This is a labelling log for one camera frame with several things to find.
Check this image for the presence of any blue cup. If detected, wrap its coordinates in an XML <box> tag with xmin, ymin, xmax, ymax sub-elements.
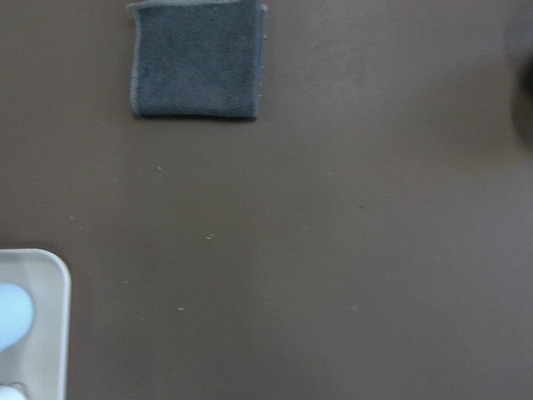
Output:
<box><xmin>0</xmin><ymin>282</ymin><xmax>34</xmax><ymax>351</ymax></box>

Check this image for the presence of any pale yellow cup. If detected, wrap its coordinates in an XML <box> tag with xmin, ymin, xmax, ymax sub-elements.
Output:
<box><xmin>0</xmin><ymin>386</ymin><xmax>26</xmax><ymax>400</ymax></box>

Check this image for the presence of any cream rabbit tray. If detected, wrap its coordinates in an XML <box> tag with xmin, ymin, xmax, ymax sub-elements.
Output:
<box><xmin>1</xmin><ymin>248</ymin><xmax>71</xmax><ymax>399</ymax></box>

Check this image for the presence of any grey folded cloth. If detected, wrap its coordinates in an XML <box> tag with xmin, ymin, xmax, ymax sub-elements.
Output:
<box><xmin>127</xmin><ymin>1</ymin><xmax>268</xmax><ymax>119</ymax></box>

